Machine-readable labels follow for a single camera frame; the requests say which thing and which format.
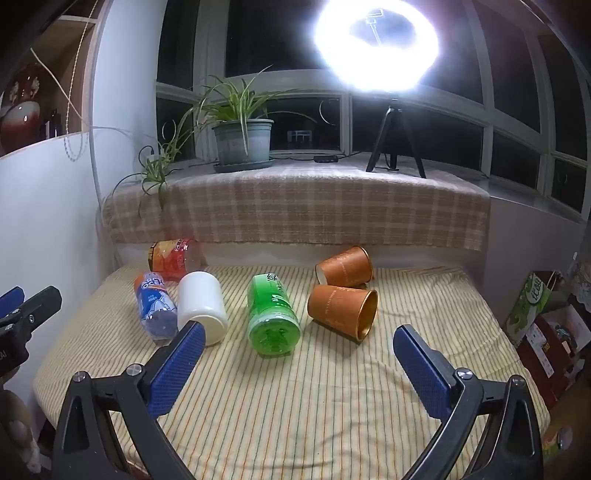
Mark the black tripod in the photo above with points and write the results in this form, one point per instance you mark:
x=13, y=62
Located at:
x=390, y=124

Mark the dark small bottle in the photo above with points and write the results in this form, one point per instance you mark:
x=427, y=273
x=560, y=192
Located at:
x=54, y=123

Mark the orange-red plastic bottle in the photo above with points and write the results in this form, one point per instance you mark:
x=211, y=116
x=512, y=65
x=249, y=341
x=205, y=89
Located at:
x=168, y=258

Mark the green plastic bottle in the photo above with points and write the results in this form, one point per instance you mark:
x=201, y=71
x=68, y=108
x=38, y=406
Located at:
x=270, y=309

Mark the window frame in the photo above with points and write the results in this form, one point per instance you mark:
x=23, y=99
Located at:
x=512, y=120

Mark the wooden shelf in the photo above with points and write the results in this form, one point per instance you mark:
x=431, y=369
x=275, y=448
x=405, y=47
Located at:
x=78, y=37

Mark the blue-labelled clear bottle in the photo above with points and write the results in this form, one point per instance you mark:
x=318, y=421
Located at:
x=154, y=304

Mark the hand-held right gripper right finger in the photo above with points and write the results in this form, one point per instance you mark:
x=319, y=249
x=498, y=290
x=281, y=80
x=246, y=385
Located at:
x=422, y=364

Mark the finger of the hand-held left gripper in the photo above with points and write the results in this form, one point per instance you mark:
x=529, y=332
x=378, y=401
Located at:
x=11, y=297
x=39, y=304

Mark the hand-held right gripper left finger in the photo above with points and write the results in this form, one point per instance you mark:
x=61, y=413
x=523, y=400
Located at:
x=178, y=364

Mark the striped yellow bed sheet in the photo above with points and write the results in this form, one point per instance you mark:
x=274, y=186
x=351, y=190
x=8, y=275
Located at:
x=304, y=406

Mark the white cup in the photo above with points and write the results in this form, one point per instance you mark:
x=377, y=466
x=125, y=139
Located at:
x=201, y=300

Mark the red cardboard box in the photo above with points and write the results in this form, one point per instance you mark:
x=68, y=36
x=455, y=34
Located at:
x=551, y=350

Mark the plaid beige cloth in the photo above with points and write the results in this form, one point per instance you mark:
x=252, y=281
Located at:
x=300, y=207

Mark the grey flower pot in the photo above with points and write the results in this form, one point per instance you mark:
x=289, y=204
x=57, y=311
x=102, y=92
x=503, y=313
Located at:
x=235, y=141

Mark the red ceramic vase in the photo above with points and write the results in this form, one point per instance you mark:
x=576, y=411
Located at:
x=21, y=115

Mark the brown paper cup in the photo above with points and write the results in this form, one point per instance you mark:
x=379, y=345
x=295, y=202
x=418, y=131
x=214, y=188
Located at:
x=344, y=267
x=337, y=307

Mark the person's left hand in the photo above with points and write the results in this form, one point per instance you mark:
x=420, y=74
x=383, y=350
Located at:
x=16, y=429

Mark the green paper bag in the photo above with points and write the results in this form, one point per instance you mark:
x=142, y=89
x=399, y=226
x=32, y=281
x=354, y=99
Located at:
x=531, y=304

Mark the grey pot saucer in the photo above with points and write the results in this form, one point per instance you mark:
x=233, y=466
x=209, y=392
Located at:
x=242, y=166

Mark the spider plant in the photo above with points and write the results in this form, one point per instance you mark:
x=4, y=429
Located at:
x=233, y=104

